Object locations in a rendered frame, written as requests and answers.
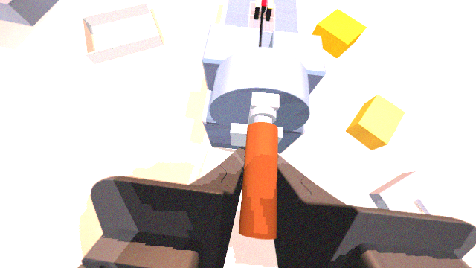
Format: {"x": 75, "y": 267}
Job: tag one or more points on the yellow rectangular block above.
{"x": 338, "y": 32}

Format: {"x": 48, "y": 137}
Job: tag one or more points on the yellow cube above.
{"x": 375, "y": 123}

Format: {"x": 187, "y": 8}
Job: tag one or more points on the cream shallow open tray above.
{"x": 120, "y": 32}

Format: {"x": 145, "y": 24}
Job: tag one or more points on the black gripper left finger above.
{"x": 204, "y": 210}

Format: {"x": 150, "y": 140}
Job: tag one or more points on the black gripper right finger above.
{"x": 317, "y": 230}

